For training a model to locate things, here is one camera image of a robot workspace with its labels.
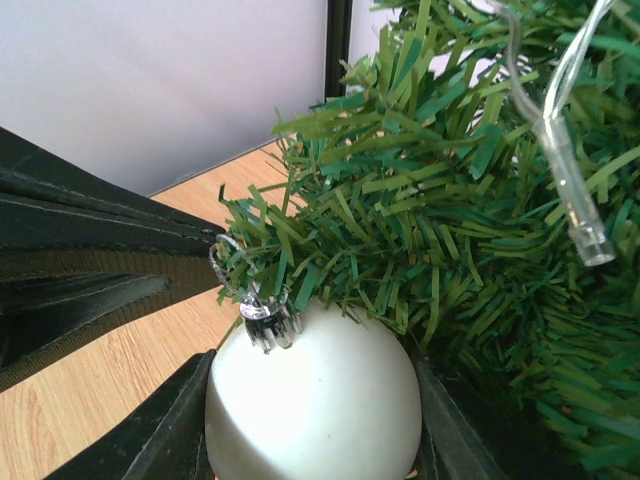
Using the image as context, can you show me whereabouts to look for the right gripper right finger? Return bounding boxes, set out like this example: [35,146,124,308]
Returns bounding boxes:
[412,350,506,479]

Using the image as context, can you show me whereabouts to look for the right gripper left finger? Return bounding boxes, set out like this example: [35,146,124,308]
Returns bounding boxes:
[47,349,216,480]

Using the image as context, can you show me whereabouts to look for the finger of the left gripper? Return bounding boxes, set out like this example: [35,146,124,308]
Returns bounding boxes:
[1,248,218,390]
[1,129,224,255]

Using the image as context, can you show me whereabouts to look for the white ball ornament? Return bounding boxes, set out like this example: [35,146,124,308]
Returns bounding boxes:
[205,285,421,479]

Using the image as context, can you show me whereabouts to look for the clear string lights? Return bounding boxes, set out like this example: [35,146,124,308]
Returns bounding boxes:
[490,1,615,267]

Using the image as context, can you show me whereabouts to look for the small green christmas tree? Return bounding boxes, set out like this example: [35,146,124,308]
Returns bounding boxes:
[210,1,639,479]

